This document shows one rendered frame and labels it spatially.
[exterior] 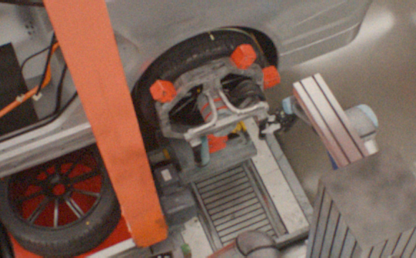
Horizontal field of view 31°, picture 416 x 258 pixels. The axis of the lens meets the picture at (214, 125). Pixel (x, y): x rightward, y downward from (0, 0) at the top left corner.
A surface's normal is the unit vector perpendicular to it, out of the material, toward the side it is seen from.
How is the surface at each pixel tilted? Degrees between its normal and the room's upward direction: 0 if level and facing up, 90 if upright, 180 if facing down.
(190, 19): 90
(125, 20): 81
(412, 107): 0
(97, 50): 90
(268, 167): 0
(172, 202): 0
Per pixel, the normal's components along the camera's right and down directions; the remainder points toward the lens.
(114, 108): 0.39, 0.79
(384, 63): -0.04, -0.50
